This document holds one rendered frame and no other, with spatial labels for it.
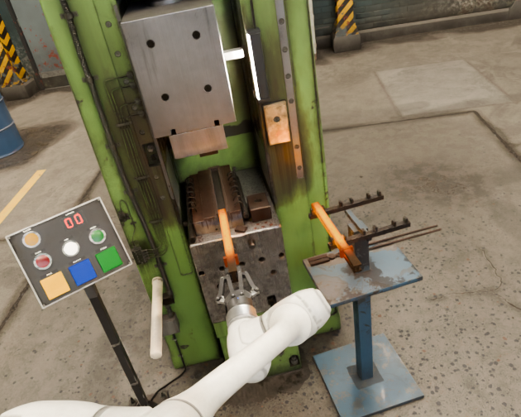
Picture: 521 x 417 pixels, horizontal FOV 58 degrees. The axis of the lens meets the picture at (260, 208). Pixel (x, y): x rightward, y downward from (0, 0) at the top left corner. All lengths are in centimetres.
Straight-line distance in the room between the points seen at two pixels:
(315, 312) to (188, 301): 127
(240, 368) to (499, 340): 194
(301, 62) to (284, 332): 112
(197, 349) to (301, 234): 86
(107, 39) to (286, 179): 88
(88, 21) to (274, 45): 65
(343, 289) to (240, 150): 86
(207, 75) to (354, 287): 97
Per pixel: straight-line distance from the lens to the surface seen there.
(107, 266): 182
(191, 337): 253
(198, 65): 166
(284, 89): 188
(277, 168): 200
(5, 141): 624
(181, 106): 170
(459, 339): 270
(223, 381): 95
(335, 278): 194
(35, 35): 852
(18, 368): 318
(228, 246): 158
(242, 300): 134
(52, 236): 182
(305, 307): 116
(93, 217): 183
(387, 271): 197
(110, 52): 181
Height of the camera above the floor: 201
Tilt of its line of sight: 33 degrees down
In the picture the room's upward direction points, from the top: 10 degrees counter-clockwise
